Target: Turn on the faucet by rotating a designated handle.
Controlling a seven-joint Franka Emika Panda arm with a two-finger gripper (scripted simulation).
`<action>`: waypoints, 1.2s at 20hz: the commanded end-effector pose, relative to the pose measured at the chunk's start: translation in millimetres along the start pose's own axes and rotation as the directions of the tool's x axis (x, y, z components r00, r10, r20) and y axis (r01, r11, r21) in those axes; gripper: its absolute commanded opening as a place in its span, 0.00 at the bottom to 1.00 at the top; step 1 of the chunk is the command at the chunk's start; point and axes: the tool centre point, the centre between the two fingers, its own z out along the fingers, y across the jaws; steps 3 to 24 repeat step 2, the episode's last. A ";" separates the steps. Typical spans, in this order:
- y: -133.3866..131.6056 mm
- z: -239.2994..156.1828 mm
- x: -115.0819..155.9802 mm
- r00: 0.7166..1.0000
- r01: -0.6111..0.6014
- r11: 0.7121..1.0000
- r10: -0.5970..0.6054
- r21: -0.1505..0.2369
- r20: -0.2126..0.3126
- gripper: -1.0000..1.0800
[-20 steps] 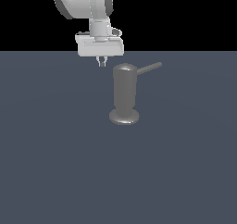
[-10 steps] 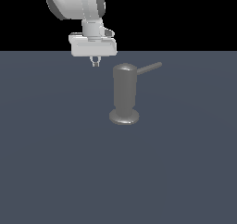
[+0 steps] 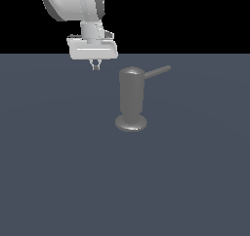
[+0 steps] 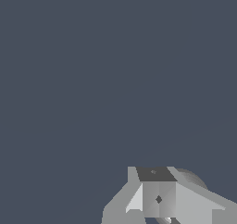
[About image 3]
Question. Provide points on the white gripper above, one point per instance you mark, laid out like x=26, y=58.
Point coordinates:
x=92, y=46

